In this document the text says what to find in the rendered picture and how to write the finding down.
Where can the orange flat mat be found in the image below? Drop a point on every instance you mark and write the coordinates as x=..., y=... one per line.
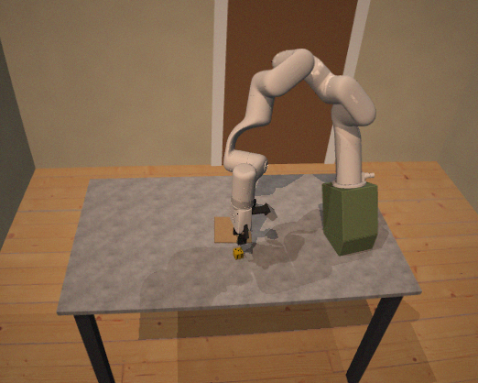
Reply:
x=223, y=231

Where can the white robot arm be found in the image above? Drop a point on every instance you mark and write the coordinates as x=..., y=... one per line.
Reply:
x=344, y=92

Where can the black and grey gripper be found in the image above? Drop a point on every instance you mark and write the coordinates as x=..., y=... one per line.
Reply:
x=242, y=222

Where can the yellow die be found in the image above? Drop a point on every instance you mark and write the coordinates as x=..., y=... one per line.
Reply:
x=238, y=253

